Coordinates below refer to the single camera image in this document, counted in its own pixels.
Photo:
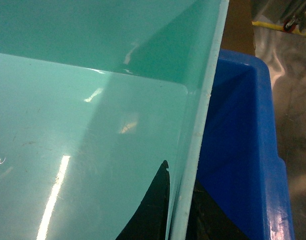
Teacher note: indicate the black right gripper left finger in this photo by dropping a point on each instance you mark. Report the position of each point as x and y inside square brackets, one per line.
[150, 219]

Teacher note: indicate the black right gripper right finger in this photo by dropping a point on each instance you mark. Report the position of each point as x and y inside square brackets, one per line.
[207, 221]

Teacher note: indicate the teal plastic bin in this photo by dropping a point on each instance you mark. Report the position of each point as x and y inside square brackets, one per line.
[94, 96]

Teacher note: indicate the large blue plastic crate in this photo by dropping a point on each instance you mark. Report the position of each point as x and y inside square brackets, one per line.
[239, 164]

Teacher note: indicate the brown cardboard sheet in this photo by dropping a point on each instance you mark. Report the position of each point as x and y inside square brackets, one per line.
[238, 32]

